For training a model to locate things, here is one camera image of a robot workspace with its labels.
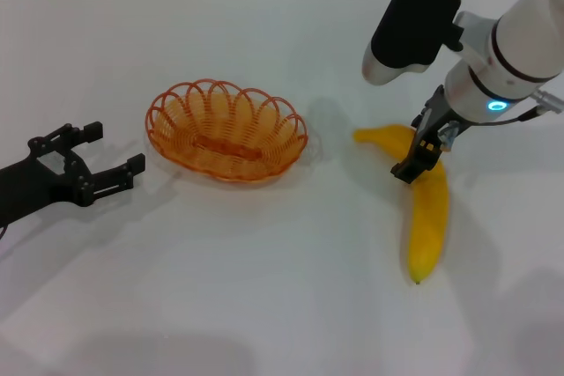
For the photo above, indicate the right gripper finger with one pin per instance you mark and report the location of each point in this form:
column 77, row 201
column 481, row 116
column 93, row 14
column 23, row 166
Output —
column 414, row 167
column 448, row 136

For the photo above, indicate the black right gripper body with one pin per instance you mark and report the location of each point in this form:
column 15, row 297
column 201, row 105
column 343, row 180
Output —
column 438, row 114

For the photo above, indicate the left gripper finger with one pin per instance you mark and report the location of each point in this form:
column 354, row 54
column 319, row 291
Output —
column 92, row 131
column 132, row 169

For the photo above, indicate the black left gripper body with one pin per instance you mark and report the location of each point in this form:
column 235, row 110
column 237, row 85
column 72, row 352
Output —
column 31, row 182

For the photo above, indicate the yellow banana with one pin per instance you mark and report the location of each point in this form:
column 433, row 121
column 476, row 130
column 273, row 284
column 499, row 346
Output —
column 427, row 217

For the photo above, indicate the black white wrist camera housing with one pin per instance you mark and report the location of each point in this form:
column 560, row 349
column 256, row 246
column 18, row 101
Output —
column 410, row 19

